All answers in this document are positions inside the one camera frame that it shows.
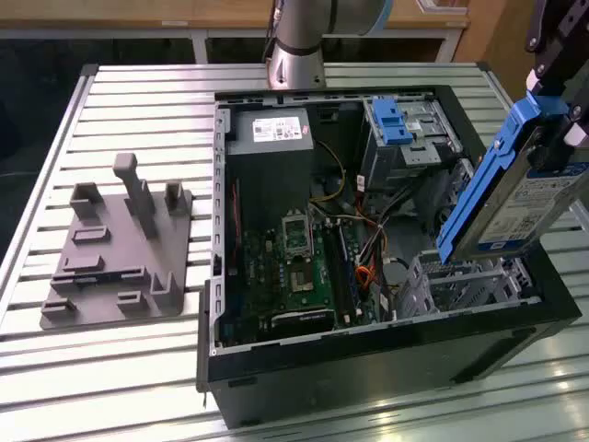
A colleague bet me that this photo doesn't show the metal optical drive cage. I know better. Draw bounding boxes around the metal optical drive cage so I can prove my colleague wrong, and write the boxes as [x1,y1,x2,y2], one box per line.
[361,94,464,190]

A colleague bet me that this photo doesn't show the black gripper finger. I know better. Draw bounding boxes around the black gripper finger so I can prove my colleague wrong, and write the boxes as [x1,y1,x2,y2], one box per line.
[524,0,580,170]
[555,0,589,149]

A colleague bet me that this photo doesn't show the wooden desk with white frame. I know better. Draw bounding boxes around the wooden desk with white frame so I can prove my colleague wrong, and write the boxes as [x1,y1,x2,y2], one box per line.
[0,0,471,64]

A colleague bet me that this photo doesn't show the black PC case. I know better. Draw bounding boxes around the black PC case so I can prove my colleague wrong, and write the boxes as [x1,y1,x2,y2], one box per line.
[195,84,583,428]

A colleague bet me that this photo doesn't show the gray parts rack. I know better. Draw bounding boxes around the gray parts rack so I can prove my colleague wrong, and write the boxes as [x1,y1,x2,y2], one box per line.
[39,152,195,331]

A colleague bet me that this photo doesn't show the black wire bundle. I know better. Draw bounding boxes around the black wire bundle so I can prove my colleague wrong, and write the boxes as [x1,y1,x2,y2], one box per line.
[353,151,461,259]

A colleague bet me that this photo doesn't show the hard disk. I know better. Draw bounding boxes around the hard disk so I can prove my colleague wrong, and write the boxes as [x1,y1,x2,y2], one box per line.
[434,87,589,267]

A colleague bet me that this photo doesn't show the orange and red wires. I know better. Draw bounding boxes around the orange and red wires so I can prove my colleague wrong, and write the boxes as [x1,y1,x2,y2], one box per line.
[354,219,391,292]

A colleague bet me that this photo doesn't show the black graphics card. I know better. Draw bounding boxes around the black graphics card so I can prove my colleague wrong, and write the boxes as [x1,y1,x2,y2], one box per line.
[270,308,336,333]

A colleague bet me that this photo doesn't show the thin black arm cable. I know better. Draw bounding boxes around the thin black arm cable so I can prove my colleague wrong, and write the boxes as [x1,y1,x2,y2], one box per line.
[260,0,283,64]

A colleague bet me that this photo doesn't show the metal socket cover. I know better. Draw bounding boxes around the metal socket cover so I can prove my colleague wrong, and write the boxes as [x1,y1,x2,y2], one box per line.
[280,208,312,262]

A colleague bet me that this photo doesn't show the yellow wire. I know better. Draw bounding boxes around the yellow wire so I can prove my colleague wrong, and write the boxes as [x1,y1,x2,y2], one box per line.
[308,139,347,204]

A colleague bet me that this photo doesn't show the metal disk bay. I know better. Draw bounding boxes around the metal disk bay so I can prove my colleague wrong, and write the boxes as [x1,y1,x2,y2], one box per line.
[398,250,540,320]

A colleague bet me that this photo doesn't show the blue drive latch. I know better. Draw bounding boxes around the blue drive latch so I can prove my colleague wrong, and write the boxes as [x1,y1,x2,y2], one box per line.
[372,98,414,145]

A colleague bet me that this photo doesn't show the CPU socket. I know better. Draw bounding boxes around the CPU socket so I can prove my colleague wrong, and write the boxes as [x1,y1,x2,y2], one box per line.
[287,260,319,296]

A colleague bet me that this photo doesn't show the green motherboard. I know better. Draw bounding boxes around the green motherboard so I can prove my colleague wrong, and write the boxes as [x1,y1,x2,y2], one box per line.
[219,206,386,344]

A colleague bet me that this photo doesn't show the black RAM slot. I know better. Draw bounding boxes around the black RAM slot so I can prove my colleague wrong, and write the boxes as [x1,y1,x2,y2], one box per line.
[339,219,364,324]
[321,219,347,324]
[327,219,352,324]
[333,219,359,324]

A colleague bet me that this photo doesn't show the gray power supply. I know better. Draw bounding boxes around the gray power supply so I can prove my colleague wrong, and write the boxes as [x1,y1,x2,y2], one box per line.
[225,106,316,231]

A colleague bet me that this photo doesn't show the wooden cabinet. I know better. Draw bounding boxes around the wooden cabinet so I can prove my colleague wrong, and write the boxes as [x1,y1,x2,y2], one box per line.
[453,0,539,100]

